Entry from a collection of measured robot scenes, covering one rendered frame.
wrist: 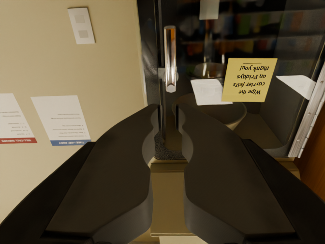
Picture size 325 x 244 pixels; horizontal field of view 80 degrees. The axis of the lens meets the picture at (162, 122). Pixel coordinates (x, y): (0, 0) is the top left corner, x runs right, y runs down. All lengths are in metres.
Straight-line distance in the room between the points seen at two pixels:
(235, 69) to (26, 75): 0.84
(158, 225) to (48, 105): 0.74
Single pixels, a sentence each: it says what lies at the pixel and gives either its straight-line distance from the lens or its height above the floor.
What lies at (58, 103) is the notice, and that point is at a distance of 0.98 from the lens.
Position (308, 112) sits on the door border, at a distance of 0.44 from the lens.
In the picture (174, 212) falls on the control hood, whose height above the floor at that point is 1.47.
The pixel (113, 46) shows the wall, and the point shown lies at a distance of 0.80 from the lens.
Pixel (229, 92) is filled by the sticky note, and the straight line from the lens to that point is 0.36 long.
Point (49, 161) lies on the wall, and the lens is 1.25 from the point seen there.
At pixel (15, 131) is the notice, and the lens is 1.20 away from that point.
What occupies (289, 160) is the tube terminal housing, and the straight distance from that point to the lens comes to 0.52.
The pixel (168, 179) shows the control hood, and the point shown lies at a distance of 0.44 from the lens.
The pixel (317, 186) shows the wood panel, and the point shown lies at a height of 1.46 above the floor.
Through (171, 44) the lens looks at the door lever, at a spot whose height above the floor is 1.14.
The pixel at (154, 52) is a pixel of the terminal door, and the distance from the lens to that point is 0.33.
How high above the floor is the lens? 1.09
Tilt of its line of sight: 32 degrees up
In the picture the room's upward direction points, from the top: 177 degrees clockwise
